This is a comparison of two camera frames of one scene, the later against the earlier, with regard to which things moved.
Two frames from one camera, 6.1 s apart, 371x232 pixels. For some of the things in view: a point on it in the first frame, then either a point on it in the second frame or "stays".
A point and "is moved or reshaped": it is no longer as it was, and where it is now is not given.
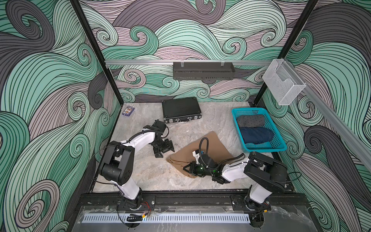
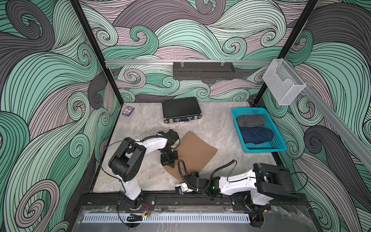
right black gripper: x=192 y=166 -> x=194 y=174
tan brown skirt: x=209 y=144 is moved or reshaped
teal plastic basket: x=277 y=144 stays
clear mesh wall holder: x=282 y=82 stays
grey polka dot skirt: x=250 y=120 stays
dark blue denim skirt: x=256 y=135 stays
